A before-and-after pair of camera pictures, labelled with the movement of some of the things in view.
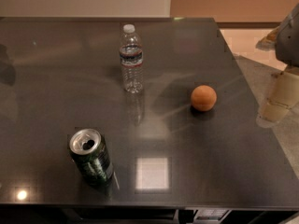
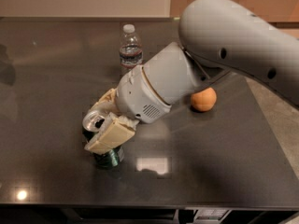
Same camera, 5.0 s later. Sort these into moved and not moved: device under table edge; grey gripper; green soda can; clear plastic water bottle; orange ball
Moved: grey gripper; green soda can
Not moved: orange ball; device under table edge; clear plastic water bottle
